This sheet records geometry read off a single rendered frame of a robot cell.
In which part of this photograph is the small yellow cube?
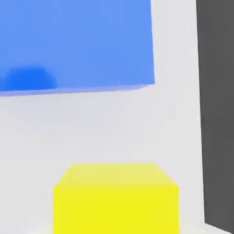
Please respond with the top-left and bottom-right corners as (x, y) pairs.
(53, 163), (179, 234)

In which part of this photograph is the large blue box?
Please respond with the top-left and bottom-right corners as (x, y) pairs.
(0, 0), (155, 97)

